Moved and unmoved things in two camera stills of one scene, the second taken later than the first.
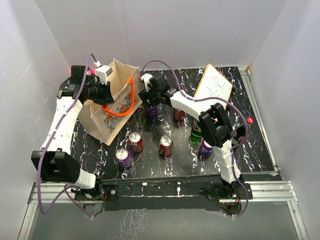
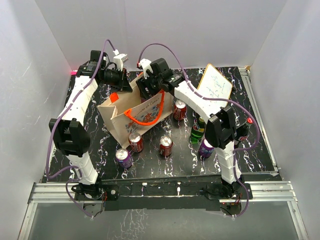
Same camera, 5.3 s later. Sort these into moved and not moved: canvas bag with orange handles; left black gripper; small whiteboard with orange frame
Moved: canvas bag with orange handles; left black gripper
Not moved: small whiteboard with orange frame
